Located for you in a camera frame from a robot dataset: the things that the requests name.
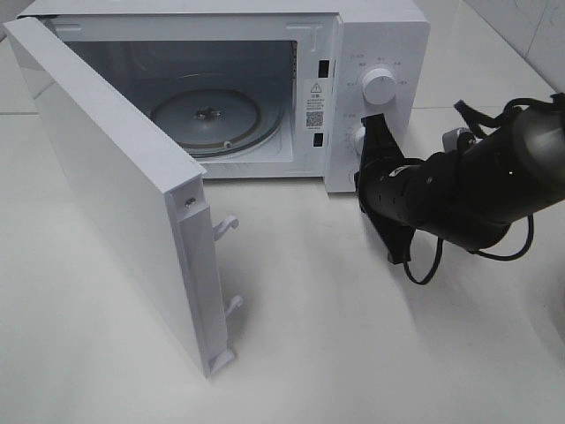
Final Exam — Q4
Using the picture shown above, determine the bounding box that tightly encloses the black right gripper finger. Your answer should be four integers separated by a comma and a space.
360, 114, 404, 166
362, 208, 415, 264

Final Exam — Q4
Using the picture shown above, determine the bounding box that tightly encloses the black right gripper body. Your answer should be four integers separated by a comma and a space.
356, 154, 441, 230

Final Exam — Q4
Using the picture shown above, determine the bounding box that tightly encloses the white microwave door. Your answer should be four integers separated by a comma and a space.
5, 17, 243, 376

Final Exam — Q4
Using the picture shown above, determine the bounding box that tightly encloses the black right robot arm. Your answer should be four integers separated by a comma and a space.
355, 94, 564, 264

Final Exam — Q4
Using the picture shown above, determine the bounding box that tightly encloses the white lower dial knob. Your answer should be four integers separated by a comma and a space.
351, 127, 365, 156

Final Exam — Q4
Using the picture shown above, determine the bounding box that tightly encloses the white dial knob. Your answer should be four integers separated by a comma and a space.
359, 65, 398, 106
351, 127, 365, 156

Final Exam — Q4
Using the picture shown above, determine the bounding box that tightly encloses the white upper dial knob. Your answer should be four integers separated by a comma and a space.
359, 65, 398, 106

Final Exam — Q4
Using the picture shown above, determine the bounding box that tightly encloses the white warning label sticker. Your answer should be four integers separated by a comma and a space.
303, 79, 330, 130

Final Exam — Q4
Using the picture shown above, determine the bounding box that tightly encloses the white microwave oven body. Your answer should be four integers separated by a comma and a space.
15, 1, 430, 193

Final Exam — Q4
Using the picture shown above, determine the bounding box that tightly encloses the glass microwave turntable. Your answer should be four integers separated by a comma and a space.
150, 88, 283, 158

